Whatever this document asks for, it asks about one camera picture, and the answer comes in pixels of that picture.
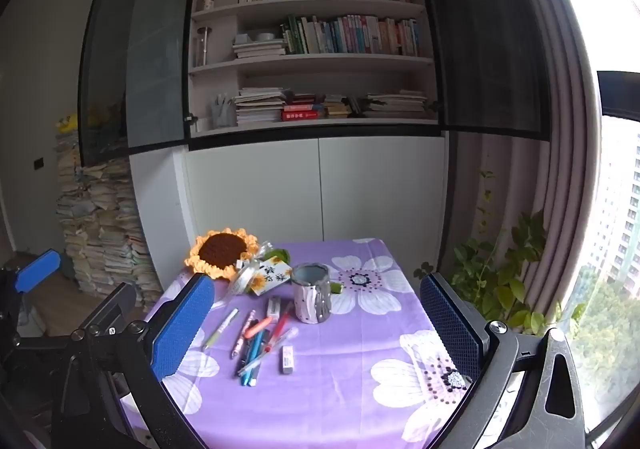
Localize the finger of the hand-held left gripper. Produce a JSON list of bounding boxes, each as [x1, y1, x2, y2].
[[75, 285, 137, 338], [0, 249, 62, 330]]

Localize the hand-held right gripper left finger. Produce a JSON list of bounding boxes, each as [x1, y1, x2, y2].
[[50, 273, 216, 449]]

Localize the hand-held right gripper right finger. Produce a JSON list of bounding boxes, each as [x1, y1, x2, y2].
[[407, 273, 588, 449]]

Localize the orange highlighter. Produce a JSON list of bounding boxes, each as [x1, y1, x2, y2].
[[244, 316, 275, 341]]

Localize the blue black grip pen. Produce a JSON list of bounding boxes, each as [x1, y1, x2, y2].
[[247, 341, 276, 387]]

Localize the red pen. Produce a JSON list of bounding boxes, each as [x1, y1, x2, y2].
[[270, 301, 295, 347]]

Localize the clear pen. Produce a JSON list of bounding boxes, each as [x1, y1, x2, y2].
[[236, 326, 301, 376]]

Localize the grey felt pen holder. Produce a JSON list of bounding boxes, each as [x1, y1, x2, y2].
[[290, 263, 332, 325]]

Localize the green potted plant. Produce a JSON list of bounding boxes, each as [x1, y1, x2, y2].
[[414, 169, 586, 337]]

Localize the clear printed ribbon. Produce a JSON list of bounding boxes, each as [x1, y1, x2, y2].
[[215, 241, 276, 310]]

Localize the tall pile of paper books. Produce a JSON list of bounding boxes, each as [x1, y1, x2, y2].
[[54, 129, 163, 312]]

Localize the crochet sunflower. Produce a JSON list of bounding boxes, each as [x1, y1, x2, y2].
[[184, 228, 346, 295]]

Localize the white gift tag card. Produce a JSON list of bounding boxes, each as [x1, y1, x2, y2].
[[247, 261, 293, 297]]

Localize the purple floral tablecloth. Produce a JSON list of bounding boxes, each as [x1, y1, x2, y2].
[[117, 238, 493, 449]]

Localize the pale pink curtain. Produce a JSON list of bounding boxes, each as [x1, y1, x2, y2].
[[447, 0, 608, 330]]

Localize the clear pen cup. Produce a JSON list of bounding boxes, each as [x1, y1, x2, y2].
[[210, 94, 236, 128]]

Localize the stack of magazines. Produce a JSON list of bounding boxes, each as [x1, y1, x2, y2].
[[361, 90, 430, 118]]

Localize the stack of white booklets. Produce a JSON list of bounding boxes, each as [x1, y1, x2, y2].
[[234, 88, 287, 126]]

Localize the dark glass cabinet door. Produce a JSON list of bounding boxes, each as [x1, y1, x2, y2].
[[404, 0, 551, 142], [77, 0, 207, 168]]

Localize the stack of mixed books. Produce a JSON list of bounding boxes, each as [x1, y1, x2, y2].
[[282, 93, 362, 120]]

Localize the glass bottle steel lid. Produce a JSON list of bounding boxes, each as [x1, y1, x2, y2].
[[194, 27, 212, 67]]

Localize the white bookshelf cabinet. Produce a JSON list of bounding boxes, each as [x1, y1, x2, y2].
[[187, 0, 441, 134]]

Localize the stack of flat white books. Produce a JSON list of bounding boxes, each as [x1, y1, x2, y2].
[[231, 40, 287, 60]]

